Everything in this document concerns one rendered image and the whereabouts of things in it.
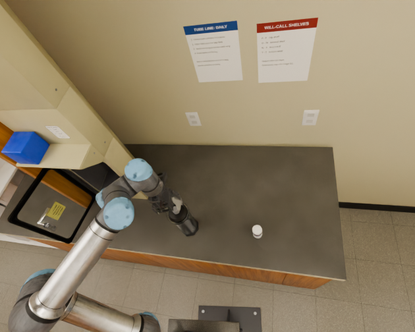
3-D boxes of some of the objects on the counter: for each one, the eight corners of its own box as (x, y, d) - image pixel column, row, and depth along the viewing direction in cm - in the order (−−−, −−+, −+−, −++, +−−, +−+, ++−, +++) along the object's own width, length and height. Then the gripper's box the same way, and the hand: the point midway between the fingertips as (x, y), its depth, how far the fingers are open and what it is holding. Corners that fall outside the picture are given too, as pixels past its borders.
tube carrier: (198, 215, 135) (188, 199, 117) (199, 234, 130) (189, 221, 112) (179, 218, 137) (166, 203, 119) (180, 238, 131) (166, 225, 113)
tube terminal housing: (114, 161, 168) (20, 65, 104) (158, 163, 160) (85, 60, 96) (101, 195, 156) (-15, 110, 92) (147, 199, 148) (56, 109, 83)
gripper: (134, 204, 88) (156, 222, 105) (172, 197, 86) (189, 217, 104) (136, 182, 92) (157, 204, 110) (172, 176, 91) (188, 198, 108)
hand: (171, 203), depth 107 cm, fingers open, 8 cm apart
